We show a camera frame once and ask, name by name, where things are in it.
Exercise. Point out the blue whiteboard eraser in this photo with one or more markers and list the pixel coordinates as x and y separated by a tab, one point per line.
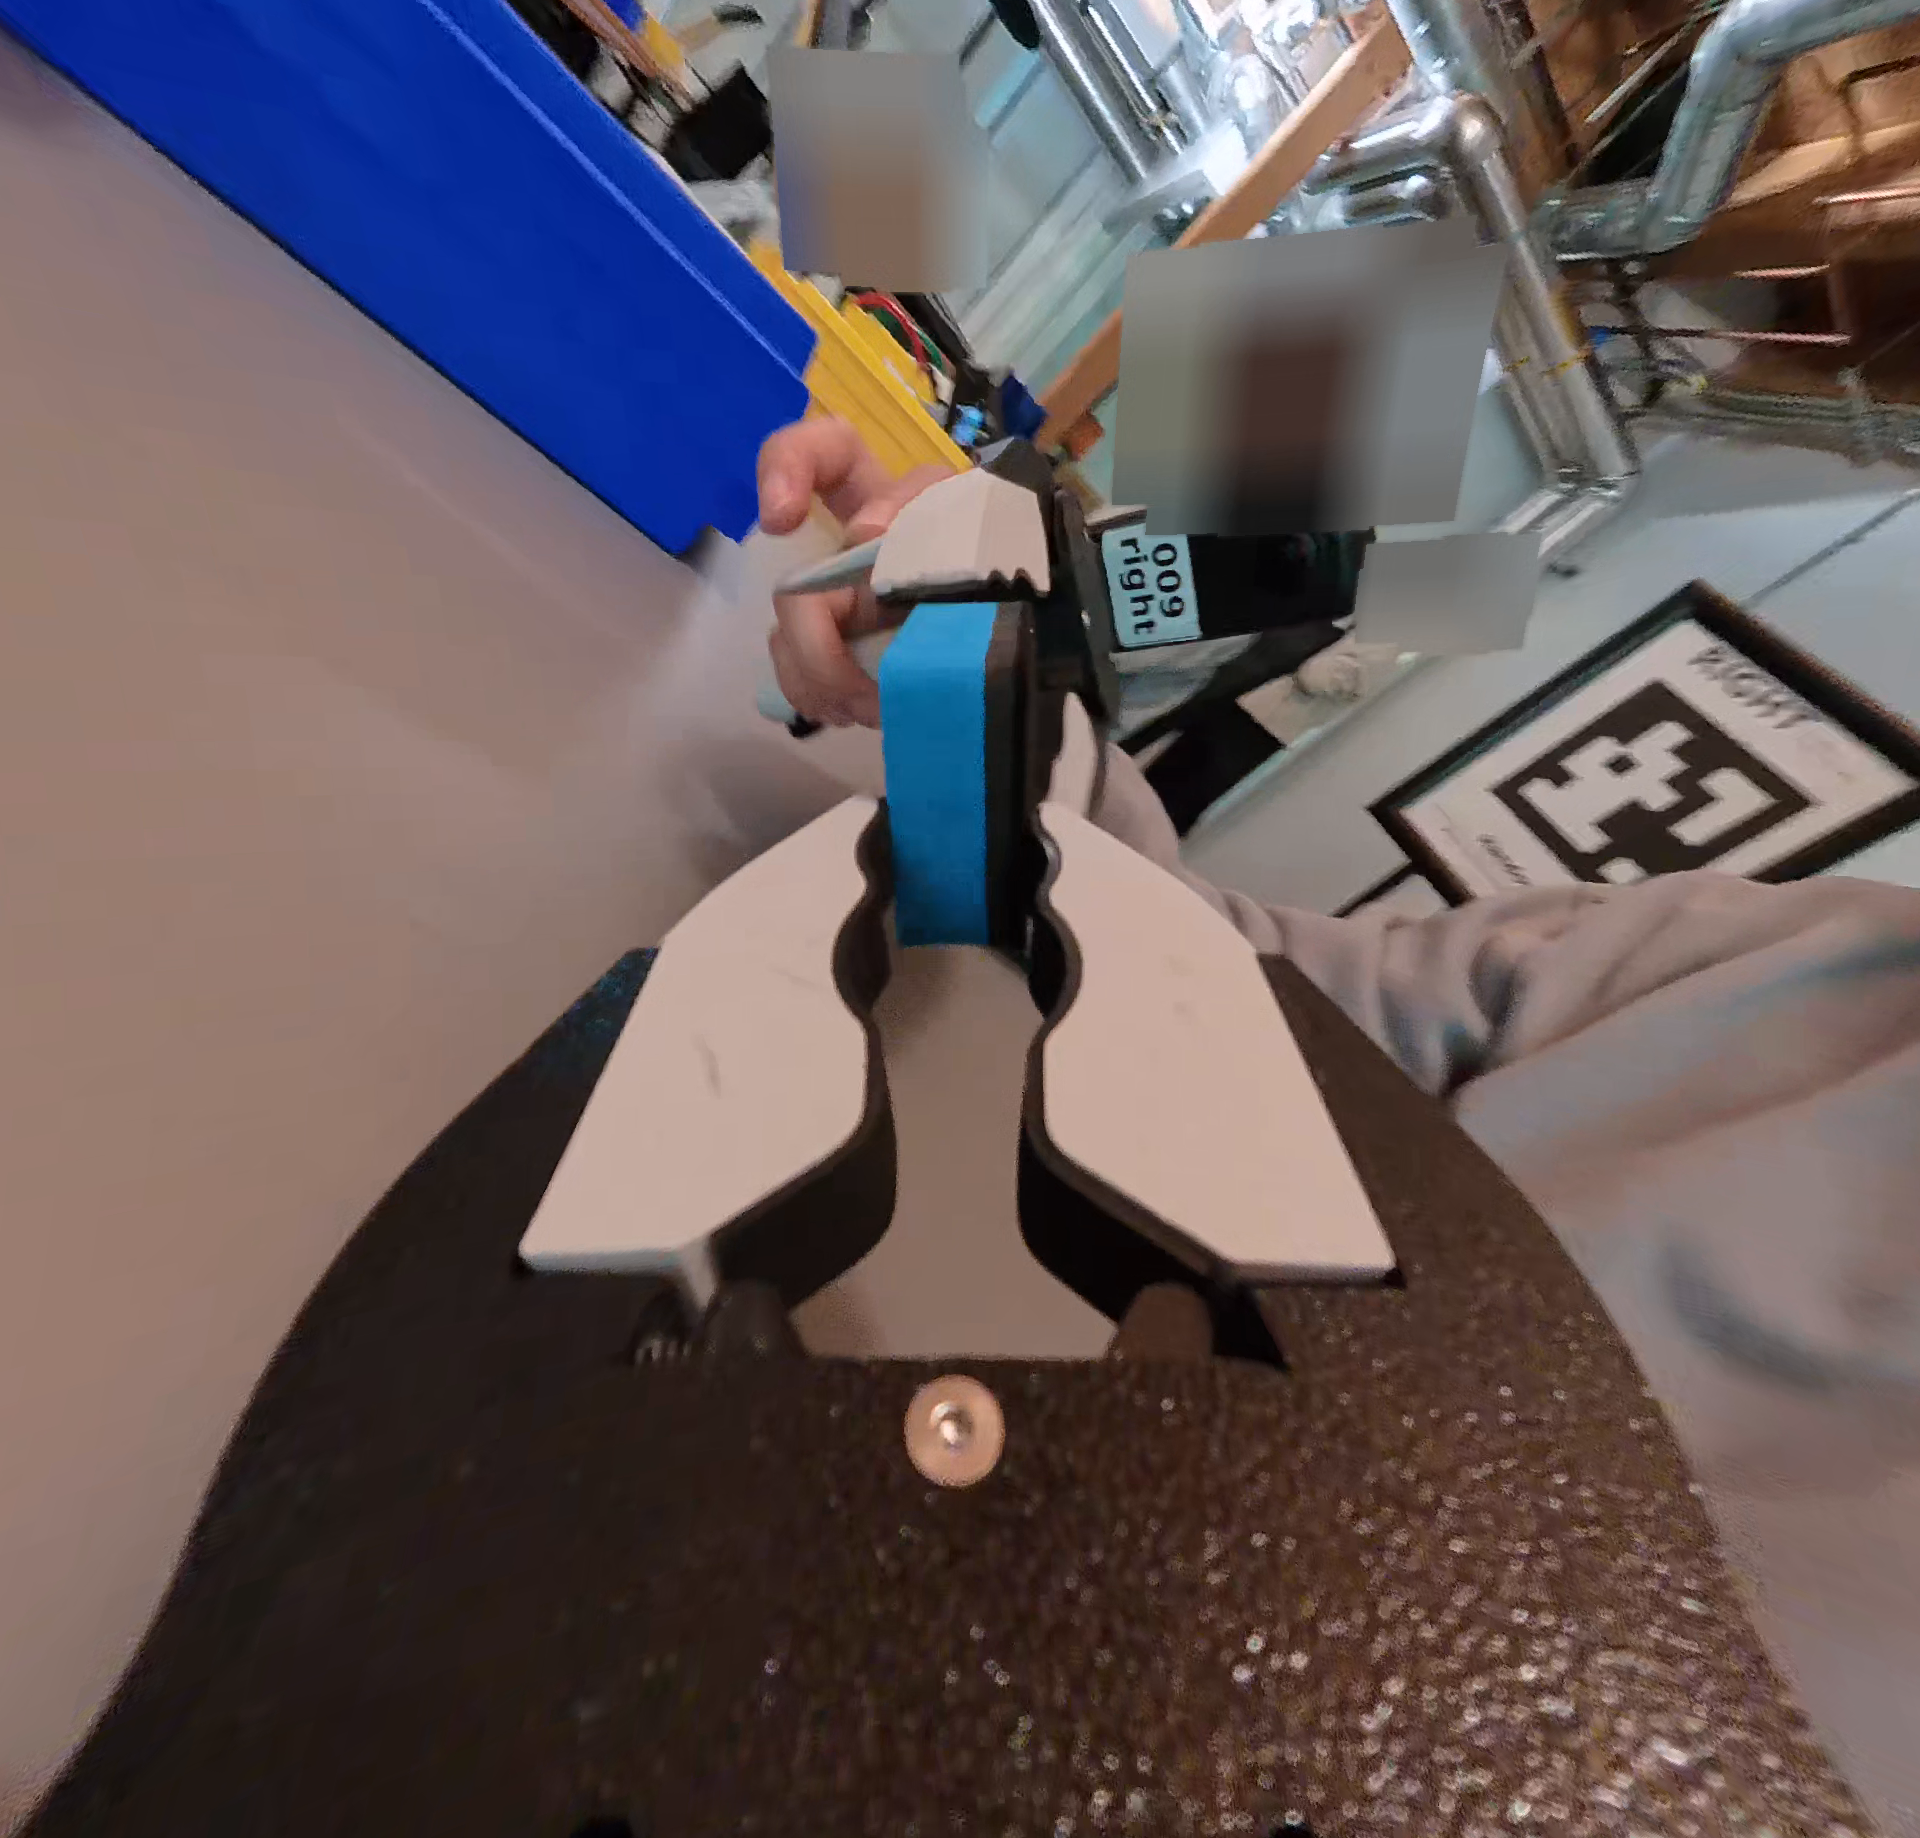
936	773

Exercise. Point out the yellow plastic bin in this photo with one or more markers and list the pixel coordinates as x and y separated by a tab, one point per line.
871	368

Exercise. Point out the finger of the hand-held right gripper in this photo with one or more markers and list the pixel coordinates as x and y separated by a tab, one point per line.
960	541

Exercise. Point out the framed marker poster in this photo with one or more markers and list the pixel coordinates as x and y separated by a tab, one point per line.
1651	773

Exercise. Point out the blue plastic bin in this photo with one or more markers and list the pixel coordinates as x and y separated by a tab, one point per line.
375	143

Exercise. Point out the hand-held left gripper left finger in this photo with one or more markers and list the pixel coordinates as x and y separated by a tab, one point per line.
721	1088

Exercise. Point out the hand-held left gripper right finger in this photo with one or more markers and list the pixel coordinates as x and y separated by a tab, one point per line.
1201	1103

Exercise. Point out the person's right hand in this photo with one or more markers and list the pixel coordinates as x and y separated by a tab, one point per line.
816	467

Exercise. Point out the wooden post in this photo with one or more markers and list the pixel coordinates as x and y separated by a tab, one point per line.
1290	143

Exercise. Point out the silver metal pipe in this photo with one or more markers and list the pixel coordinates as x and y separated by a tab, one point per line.
1560	352
1702	111

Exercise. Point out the person's right forearm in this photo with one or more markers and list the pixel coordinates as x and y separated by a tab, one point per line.
1498	968

